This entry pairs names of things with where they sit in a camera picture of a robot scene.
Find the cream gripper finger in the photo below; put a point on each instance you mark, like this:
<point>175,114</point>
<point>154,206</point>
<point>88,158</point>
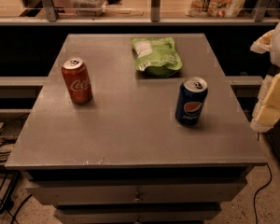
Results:
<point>262,44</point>
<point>266,112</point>

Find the blue pepsi can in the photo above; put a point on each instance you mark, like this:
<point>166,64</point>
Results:
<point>192,94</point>

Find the red coca-cola can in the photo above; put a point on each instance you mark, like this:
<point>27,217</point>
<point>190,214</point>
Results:
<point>76,78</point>

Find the printed snack bag on shelf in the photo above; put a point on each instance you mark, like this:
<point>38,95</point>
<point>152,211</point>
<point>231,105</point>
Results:
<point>215,8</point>

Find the green chip bag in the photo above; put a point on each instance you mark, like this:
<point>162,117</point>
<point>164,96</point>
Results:
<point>157,57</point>

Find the grey drawer cabinet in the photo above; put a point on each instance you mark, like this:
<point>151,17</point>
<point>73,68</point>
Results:
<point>123,158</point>

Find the clear plastic container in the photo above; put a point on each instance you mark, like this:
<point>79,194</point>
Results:
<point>91,8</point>

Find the grey power adapter box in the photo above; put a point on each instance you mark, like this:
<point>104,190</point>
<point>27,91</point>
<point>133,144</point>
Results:
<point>10,131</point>

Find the metal shelf rail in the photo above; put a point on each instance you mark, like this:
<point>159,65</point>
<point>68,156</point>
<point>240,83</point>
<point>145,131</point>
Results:
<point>129,12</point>

